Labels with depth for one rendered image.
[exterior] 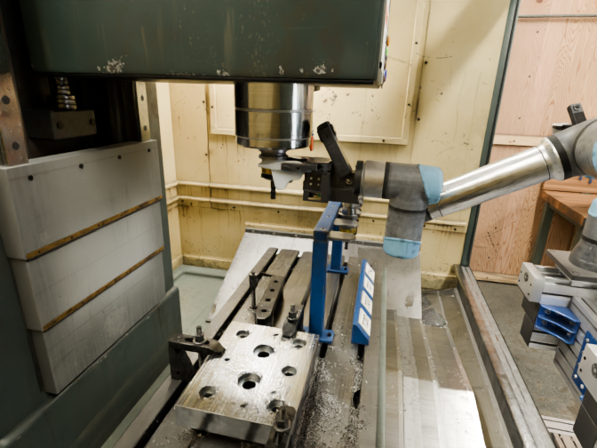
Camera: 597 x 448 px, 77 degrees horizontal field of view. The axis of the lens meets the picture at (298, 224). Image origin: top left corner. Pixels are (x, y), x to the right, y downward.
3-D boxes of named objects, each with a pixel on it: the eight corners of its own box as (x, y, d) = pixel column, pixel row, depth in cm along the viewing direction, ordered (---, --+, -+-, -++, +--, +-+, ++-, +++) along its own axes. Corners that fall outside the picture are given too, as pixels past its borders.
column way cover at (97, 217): (171, 294, 127) (157, 140, 110) (59, 399, 84) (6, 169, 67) (158, 292, 128) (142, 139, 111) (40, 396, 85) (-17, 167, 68)
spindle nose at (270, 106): (246, 139, 87) (245, 83, 84) (314, 141, 86) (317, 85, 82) (224, 148, 72) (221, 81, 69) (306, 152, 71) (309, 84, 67)
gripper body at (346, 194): (298, 200, 78) (357, 206, 75) (300, 158, 75) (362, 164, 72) (306, 191, 85) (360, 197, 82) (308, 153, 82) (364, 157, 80)
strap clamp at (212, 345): (227, 379, 91) (226, 326, 86) (222, 389, 88) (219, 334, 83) (178, 370, 94) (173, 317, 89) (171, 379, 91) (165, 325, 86)
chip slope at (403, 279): (413, 293, 190) (420, 245, 181) (426, 396, 125) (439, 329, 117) (246, 271, 207) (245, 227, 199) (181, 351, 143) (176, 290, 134)
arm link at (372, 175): (386, 164, 72) (386, 158, 79) (361, 163, 72) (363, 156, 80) (380, 203, 74) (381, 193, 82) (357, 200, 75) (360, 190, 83)
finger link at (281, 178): (256, 190, 77) (301, 192, 77) (257, 161, 75) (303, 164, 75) (258, 187, 80) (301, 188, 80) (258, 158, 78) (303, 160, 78)
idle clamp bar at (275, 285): (285, 293, 131) (285, 276, 128) (269, 339, 106) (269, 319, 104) (271, 292, 131) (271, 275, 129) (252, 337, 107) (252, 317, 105)
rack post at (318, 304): (334, 333, 110) (341, 237, 100) (331, 344, 105) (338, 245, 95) (300, 328, 112) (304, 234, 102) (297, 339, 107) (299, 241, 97)
